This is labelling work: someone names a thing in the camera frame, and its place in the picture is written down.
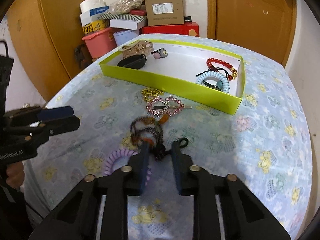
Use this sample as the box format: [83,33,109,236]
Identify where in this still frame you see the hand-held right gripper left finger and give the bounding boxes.
[29,141,152,240]

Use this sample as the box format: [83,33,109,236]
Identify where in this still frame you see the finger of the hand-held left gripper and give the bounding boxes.
[29,116,81,141]
[36,106,74,121]

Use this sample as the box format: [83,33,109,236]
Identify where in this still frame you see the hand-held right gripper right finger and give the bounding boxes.
[171,141,292,240]

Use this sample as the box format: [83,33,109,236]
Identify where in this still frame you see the purple spiral hair tie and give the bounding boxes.
[102,148,152,183]

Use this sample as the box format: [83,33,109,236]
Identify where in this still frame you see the dark brown bead bracelet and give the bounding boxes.
[130,114,190,162]

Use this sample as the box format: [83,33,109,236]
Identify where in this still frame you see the yellow-green shallow box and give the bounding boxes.
[99,39,244,116]

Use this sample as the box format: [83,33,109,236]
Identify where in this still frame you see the black teal bead hair tie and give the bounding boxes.
[196,66,232,92]

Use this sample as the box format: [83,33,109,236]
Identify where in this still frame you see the black wristband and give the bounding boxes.
[117,54,148,69]

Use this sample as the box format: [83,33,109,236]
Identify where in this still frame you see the blue spiral hair tie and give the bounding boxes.
[196,71,230,94]

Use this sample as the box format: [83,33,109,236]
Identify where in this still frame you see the translucent beige hair claws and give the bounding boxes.
[122,39,154,61]

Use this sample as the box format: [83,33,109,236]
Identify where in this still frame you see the pink ball hair tie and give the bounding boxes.
[151,48,169,60]

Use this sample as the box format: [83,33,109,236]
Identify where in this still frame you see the red bead bracelet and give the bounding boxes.
[206,58,238,81]

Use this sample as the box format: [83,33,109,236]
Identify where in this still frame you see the person's left forearm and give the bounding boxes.
[0,179,28,233]

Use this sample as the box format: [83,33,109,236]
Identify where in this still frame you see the person's left hand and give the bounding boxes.
[5,161,25,188]

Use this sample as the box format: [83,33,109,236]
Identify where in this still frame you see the blue floral tablecloth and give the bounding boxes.
[22,34,313,240]

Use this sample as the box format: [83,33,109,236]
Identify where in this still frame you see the pink rhinestone hair clip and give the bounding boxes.
[146,95,193,118]

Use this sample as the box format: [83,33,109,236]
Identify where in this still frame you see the pink plastic basket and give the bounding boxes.
[82,27,118,59]

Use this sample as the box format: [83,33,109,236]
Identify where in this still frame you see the wooden wardrobe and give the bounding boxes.
[7,0,93,101]

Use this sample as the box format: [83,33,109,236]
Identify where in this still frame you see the yellow printed tin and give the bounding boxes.
[82,20,111,36]

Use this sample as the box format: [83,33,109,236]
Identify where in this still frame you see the lavender plastic bin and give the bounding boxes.
[113,29,139,48]

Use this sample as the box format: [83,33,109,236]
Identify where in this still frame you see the white and blue carton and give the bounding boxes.
[80,6,110,27]

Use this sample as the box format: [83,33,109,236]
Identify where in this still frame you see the white flat box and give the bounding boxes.
[109,19,147,31]

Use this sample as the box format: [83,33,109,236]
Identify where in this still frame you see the white paper roll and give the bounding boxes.
[80,0,101,13]

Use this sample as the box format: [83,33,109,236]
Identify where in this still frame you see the striped flat box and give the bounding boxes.
[100,14,148,22]

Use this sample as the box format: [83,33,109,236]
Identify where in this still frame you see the bag of nuts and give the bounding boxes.
[105,0,146,14]

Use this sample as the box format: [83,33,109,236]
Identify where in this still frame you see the large red box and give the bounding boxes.
[140,21,200,38]

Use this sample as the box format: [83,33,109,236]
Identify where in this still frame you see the open cardboard box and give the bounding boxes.
[143,0,185,27]

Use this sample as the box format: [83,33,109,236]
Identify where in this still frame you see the brown wooden door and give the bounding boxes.
[206,0,298,68]

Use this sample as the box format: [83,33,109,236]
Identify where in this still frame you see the gold chain bracelet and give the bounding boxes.
[141,87,166,102]

